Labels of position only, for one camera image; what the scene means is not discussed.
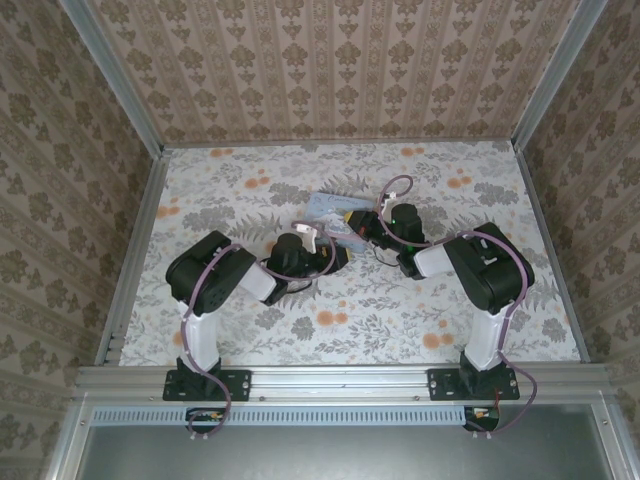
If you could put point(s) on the floral patterned table cover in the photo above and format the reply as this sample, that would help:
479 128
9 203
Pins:
350 325

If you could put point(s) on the aluminium back rail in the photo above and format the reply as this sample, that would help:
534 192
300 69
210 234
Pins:
340 142

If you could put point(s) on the aluminium front rail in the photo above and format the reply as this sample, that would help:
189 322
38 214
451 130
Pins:
340 382

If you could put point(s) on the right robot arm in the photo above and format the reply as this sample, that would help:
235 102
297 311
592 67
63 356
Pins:
487 340

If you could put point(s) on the aluminium frame post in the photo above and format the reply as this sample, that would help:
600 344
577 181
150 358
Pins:
554 75
119 75

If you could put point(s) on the aluminium side rail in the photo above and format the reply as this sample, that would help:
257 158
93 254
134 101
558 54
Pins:
135 250

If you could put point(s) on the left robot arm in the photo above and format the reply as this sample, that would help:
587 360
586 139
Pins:
200 335

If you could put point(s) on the grey metal panel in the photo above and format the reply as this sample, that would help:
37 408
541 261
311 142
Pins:
325 455

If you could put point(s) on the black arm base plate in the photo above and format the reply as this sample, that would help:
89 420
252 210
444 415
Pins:
442 385
235 385

